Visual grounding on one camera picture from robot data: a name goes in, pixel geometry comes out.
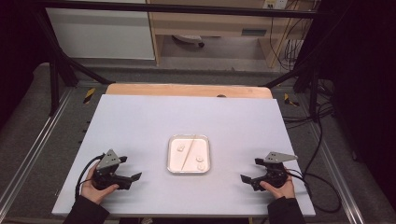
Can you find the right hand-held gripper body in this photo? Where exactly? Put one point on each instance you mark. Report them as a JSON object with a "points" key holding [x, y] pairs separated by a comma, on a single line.
{"points": [[275, 174]]}

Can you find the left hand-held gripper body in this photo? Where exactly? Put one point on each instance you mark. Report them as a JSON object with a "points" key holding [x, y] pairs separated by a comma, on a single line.
{"points": [[107, 161]]}

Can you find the thin wooden skewer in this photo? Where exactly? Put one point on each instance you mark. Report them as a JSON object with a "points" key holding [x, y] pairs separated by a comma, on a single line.
{"points": [[188, 153]]}

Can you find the square white metal-rimmed tray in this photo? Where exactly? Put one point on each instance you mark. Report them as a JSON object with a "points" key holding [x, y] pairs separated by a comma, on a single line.
{"points": [[193, 149]]}

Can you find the person's right hand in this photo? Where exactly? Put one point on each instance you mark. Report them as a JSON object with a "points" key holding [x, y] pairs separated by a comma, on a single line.
{"points": [[282, 192]]}

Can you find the person's left hand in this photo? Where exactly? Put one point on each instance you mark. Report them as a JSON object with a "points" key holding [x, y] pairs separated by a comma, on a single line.
{"points": [[93, 194]]}

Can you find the yellow black tape strip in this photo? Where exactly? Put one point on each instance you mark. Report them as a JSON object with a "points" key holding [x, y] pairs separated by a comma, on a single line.
{"points": [[289, 100], [89, 95]]}

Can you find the wooden table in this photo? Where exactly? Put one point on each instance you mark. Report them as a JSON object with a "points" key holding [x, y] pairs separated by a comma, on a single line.
{"points": [[186, 90]]}

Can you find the black metal stand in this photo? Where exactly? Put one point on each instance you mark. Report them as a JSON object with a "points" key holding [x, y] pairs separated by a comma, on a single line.
{"points": [[308, 77], [59, 65]]}

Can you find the white cabinet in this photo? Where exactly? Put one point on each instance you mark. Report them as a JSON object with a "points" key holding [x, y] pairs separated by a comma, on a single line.
{"points": [[102, 34]]}

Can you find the black curtain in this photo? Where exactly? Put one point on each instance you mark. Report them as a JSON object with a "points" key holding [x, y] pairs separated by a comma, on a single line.
{"points": [[17, 46], [361, 77]]}

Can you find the grey chair base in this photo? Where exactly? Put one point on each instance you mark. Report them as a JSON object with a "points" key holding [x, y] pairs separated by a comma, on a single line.
{"points": [[188, 38]]}

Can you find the light wooden desk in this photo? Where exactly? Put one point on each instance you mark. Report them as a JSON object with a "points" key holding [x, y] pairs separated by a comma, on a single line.
{"points": [[211, 25]]}

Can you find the black metal crossbar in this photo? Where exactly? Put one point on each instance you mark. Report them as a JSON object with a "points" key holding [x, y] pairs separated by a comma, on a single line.
{"points": [[174, 8]]}

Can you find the aluminium rail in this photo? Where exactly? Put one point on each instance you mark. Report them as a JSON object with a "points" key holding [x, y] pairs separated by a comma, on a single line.
{"points": [[337, 174], [34, 141]]}

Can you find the white wall socket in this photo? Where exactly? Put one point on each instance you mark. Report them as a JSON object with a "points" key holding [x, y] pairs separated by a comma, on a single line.
{"points": [[275, 3]]}

